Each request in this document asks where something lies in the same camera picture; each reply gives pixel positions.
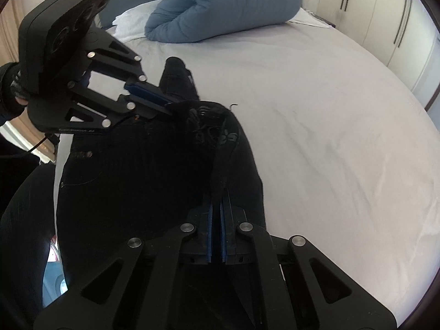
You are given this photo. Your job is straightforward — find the white bed mattress sheet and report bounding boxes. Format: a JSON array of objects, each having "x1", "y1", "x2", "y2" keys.
[{"x1": 53, "y1": 0, "x2": 440, "y2": 327}]

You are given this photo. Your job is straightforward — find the light blue plastic stool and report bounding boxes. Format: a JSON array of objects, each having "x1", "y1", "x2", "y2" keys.
[{"x1": 43, "y1": 237, "x2": 67, "y2": 308}]

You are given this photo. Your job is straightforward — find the person's left hand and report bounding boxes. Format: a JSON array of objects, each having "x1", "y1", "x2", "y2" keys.
[{"x1": 15, "y1": 97, "x2": 28, "y2": 106}]

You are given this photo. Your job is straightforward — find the black denim pants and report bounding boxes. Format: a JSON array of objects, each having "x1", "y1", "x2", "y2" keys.
[{"x1": 56, "y1": 57, "x2": 265, "y2": 285}]

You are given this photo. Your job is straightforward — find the white folded sheet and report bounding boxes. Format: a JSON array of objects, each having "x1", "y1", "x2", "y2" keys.
[{"x1": 108, "y1": 0, "x2": 162, "y2": 43}]

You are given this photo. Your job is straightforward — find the white wardrobe with black handles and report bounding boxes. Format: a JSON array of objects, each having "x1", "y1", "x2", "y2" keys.
[{"x1": 302, "y1": 0, "x2": 439, "y2": 106}]

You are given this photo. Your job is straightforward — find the blue rolled duvet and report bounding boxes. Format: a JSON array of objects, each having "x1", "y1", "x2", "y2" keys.
[{"x1": 145, "y1": 0, "x2": 302, "y2": 43}]

